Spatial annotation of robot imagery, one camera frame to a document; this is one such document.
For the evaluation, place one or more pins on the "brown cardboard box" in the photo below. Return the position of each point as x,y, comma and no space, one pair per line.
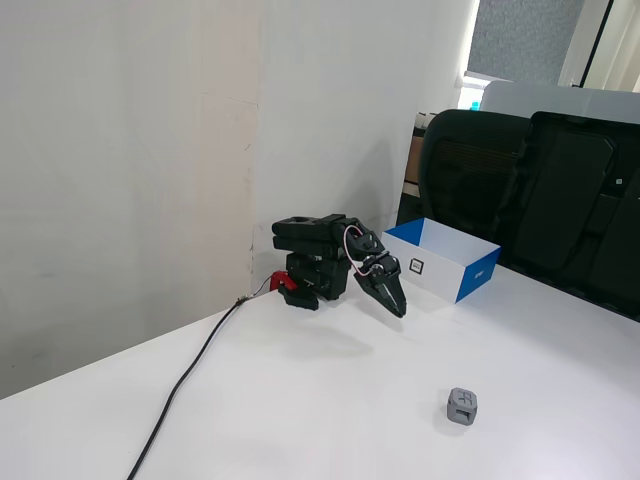
414,160

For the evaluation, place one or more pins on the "blue and white cardboard box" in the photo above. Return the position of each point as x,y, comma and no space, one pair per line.
450,260

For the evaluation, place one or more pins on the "red table clamp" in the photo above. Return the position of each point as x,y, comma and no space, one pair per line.
279,280

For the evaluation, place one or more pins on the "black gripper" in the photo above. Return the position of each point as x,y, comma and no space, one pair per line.
383,278

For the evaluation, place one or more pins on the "gray window blind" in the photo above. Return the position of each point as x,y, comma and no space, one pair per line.
520,35

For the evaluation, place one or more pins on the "white partition panel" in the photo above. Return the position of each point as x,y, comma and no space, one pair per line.
550,100

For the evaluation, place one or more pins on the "black mesh office chair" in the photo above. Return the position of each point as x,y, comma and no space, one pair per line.
465,170

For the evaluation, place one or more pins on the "black plastic-backed office chair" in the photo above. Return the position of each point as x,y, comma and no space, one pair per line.
575,210

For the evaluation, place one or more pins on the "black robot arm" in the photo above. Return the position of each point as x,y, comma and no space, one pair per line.
305,235

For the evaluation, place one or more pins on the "teal bottle cap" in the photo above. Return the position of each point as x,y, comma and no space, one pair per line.
474,106

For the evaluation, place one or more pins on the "gray block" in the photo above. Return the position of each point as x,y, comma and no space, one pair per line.
463,406

